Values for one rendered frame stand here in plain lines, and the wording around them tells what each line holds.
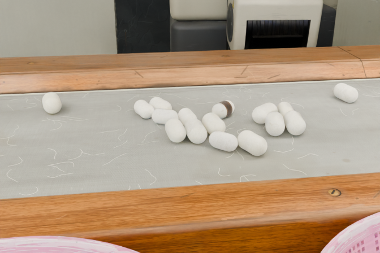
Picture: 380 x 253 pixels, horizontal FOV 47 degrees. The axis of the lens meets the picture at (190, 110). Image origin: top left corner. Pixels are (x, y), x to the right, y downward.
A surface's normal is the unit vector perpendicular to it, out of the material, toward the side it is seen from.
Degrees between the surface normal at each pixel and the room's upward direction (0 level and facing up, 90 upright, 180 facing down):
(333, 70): 45
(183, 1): 90
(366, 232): 75
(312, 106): 0
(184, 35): 90
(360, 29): 90
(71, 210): 0
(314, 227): 90
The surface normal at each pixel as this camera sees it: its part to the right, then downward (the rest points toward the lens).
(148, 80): 0.09, -0.39
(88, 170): 0.00, -0.92
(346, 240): 0.62, 0.04
